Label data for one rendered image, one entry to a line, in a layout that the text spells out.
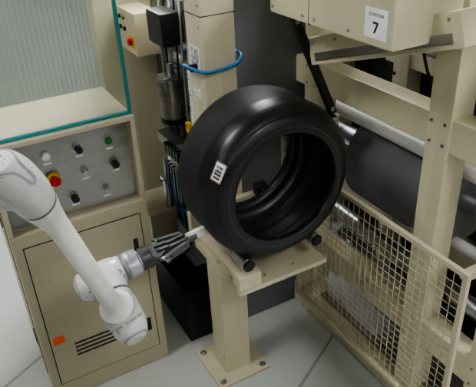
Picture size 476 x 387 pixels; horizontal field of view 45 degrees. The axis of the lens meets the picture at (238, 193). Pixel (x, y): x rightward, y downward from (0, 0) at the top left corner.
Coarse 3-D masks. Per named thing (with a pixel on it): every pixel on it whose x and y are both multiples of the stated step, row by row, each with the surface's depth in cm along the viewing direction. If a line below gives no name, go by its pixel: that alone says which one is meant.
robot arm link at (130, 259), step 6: (126, 252) 181; (132, 252) 180; (120, 258) 178; (126, 258) 178; (132, 258) 178; (138, 258) 179; (126, 264) 177; (132, 264) 178; (138, 264) 178; (126, 270) 177; (132, 270) 178; (138, 270) 179; (132, 276) 179
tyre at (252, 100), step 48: (240, 96) 183; (288, 96) 181; (192, 144) 183; (240, 144) 170; (288, 144) 215; (336, 144) 188; (192, 192) 183; (288, 192) 220; (336, 192) 198; (240, 240) 185; (288, 240) 196
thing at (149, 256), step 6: (144, 246) 182; (150, 246) 186; (138, 252) 181; (144, 252) 180; (150, 252) 184; (156, 252) 183; (162, 252) 183; (144, 258) 180; (150, 258) 180; (156, 258) 181; (144, 264) 180; (150, 264) 181
